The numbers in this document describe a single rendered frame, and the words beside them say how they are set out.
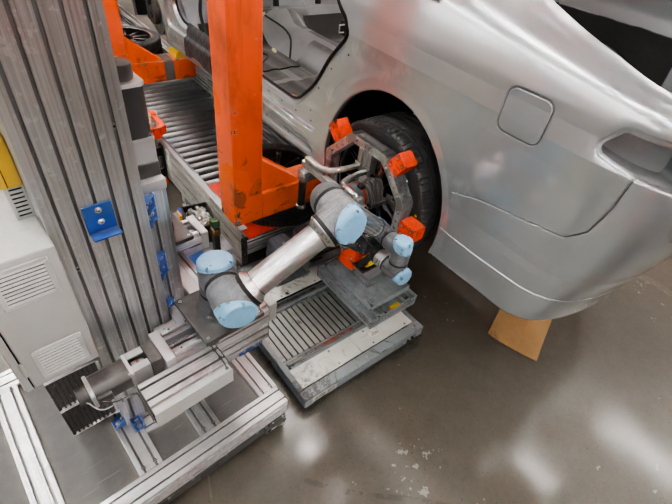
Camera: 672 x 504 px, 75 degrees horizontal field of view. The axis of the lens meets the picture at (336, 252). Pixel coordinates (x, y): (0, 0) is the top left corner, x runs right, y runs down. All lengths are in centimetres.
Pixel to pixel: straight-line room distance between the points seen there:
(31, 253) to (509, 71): 144
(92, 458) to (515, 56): 206
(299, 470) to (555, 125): 169
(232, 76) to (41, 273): 108
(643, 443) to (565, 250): 146
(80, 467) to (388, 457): 126
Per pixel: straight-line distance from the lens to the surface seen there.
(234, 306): 128
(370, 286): 252
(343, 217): 126
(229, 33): 191
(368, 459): 221
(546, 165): 157
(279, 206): 244
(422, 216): 194
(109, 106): 121
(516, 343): 285
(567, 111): 152
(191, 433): 202
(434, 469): 227
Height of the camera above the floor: 200
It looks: 41 degrees down
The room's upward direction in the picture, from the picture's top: 9 degrees clockwise
